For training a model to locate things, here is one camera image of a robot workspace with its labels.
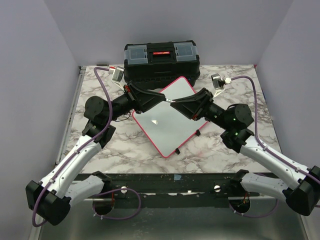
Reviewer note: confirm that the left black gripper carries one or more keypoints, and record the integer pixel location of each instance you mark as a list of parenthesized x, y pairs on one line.
[(148, 99)]

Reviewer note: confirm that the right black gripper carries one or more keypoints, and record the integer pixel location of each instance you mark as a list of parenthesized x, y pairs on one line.
[(194, 110)]

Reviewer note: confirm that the pink framed whiteboard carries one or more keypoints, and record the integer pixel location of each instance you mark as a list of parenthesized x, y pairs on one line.
[(166, 128)]

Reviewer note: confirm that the blue whiteboard marker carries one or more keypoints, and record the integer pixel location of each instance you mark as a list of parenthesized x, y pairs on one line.
[(169, 100)]

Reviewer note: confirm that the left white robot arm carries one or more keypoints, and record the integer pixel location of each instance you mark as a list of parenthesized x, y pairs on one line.
[(55, 194)]

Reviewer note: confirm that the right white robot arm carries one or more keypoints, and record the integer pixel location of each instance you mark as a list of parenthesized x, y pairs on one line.
[(297, 185)]

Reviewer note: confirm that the black whiteboard stand clip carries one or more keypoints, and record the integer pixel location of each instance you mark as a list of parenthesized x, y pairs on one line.
[(198, 133)]

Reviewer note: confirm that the black plastic toolbox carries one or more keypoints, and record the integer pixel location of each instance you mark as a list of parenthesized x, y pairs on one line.
[(153, 66)]

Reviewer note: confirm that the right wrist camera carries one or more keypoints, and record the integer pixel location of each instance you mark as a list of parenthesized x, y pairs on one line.
[(217, 81)]

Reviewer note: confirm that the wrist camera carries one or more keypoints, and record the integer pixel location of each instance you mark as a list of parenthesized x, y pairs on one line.
[(118, 73), (217, 81)]

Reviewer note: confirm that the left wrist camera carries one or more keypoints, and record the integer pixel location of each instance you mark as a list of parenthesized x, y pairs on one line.
[(118, 73)]

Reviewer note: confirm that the aluminium frame rail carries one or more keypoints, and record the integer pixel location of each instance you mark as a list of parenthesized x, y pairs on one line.
[(71, 115)]

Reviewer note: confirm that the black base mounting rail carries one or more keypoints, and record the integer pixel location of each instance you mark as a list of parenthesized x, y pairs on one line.
[(175, 190)]

